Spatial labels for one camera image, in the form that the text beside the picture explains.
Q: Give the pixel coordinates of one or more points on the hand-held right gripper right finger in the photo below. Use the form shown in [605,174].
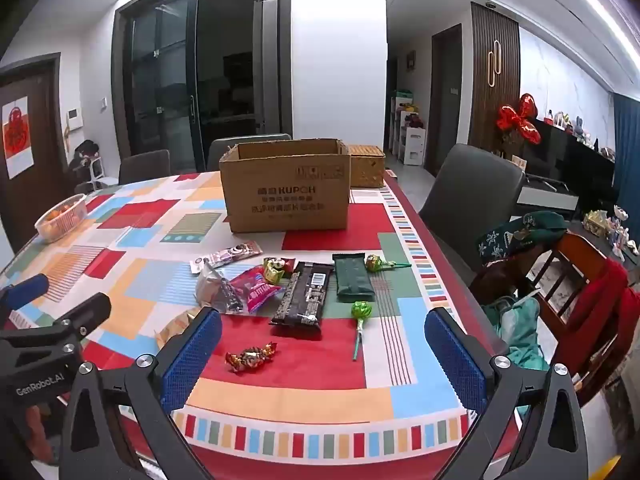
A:
[456,362]

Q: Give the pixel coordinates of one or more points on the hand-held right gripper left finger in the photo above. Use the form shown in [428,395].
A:
[192,360]

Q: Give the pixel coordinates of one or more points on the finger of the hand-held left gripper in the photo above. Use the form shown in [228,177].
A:
[87,308]
[27,287]

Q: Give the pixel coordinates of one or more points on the gold foil snack packet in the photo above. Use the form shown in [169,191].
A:
[175,330]

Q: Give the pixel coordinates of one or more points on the red gold candy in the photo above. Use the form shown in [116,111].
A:
[250,357]

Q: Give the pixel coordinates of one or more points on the black white-ended snack packet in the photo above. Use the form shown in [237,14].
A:
[212,287]

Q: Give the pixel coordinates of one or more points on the bright pink snack packet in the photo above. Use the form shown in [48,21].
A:
[257,287]

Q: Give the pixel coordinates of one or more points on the pink white snack packet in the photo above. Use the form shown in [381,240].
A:
[225,257]

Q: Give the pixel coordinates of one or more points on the bright green lollipop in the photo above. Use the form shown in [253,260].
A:
[360,310]

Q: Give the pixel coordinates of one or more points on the long black snack packet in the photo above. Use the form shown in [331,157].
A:
[302,296]

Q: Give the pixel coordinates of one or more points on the gold green lollipop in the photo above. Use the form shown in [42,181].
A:
[373,263]

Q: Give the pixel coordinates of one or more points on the dark green snack packet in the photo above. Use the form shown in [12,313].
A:
[352,277]

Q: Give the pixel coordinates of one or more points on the brown cardboard box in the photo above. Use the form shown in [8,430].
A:
[285,190]

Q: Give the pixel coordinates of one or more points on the teal cloth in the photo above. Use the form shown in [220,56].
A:
[517,327]

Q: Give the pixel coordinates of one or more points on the white slatted basket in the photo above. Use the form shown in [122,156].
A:
[60,217]

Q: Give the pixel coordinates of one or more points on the brown wooden door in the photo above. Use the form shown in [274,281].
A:
[40,170]

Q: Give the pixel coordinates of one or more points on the colourful patchwork tablecloth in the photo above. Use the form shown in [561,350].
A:
[310,377]

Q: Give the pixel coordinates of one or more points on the white stool with dark bag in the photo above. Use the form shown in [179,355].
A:
[90,162]

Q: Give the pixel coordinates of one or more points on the dark green patterned cloth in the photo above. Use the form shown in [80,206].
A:
[520,232]

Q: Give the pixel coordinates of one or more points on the red white door poster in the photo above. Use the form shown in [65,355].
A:
[17,135]

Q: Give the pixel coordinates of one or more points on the grey dining chair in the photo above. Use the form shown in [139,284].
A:
[250,146]
[145,166]

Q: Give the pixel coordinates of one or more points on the wooden chair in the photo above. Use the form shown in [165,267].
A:
[575,260]

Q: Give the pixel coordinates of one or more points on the red cloth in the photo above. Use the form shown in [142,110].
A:
[605,300]

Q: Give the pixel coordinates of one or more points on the large grey padded chair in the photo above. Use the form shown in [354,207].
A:
[472,200]

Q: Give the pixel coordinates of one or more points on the grey flat appliance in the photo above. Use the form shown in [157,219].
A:
[545,195]

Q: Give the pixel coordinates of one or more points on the gold ornament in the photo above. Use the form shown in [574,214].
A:
[596,221]

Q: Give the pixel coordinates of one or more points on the white toy figure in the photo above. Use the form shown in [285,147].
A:
[620,235]

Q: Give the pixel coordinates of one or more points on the woven wicker basket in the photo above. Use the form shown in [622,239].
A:
[367,167]

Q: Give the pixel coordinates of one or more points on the white storage shelf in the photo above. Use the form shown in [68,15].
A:
[411,137]

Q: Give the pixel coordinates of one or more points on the black sideboard cabinet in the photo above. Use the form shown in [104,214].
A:
[575,162]

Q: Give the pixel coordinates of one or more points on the glass sliding door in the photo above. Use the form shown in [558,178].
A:
[165,80]

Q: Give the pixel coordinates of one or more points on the red foil bow balloon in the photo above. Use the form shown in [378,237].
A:
[520,119]

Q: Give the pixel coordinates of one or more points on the dark hallway door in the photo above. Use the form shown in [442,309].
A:
[446,105]

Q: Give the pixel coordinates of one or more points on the row of small figurines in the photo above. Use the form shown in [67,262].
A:
[575,127]

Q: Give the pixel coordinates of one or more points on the blue curtain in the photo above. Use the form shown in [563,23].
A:
[627,150]

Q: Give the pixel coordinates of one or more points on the dark slatted cabinet door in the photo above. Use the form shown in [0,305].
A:
[492,75]

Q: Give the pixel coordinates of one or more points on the white wall intercom panel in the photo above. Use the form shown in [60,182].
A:
[75,120]

